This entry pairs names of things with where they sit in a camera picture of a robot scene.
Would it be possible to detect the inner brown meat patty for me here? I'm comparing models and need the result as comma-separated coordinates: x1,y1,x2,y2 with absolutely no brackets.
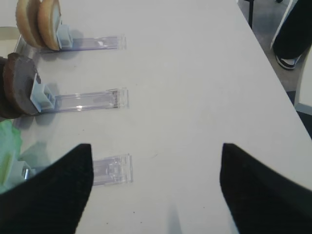
0,57,21,119

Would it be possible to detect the clear lettuce holder rail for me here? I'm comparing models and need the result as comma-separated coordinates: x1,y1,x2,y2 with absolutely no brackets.
5,153,133,188

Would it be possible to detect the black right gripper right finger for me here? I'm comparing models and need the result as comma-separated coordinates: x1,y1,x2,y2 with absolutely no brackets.
219,143,312,234

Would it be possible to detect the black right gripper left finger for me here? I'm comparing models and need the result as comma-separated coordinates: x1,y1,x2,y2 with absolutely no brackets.
0,144,94,234

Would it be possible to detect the clear patty holder rail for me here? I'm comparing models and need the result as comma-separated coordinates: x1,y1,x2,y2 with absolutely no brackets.
30,73,129,114

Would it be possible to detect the person black trouser leg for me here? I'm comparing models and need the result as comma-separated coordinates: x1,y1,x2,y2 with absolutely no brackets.
273,0,312,59

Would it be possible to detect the clear right long rail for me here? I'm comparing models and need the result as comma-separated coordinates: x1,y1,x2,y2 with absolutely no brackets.
14,36,39,63

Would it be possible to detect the white and blue sneaker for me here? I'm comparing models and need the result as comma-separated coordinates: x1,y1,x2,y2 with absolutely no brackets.
275,55,302,70

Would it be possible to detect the clear bun holder rail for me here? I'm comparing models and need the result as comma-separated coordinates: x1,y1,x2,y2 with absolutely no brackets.
40,24,127,52

